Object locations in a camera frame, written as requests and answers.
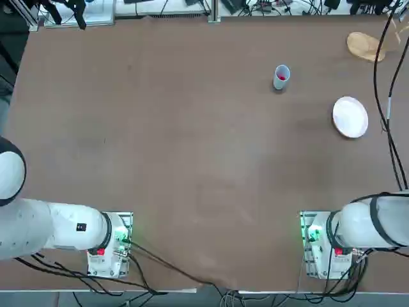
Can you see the red block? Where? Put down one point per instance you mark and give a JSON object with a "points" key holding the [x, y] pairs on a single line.
{"points": [[282, 77]]}

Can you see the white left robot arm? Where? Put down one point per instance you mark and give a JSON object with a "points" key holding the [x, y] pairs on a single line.
{"points": [[48, 224]]}

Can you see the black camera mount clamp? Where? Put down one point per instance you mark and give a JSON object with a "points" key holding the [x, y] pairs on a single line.
{"points": [[80, 16]]}

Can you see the blue plastic cup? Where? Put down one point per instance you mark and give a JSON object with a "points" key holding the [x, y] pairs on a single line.
{"points": [[278, 84]]}

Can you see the aluminium profile post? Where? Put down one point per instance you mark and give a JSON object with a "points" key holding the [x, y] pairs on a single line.
{"points": [[30, 19], [214, 12]]}

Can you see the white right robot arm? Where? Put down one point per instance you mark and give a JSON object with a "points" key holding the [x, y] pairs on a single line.
{"points": [[367, 224]]}

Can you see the pink plate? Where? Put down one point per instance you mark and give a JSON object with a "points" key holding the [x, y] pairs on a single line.
{"points": [[350, 117]]}

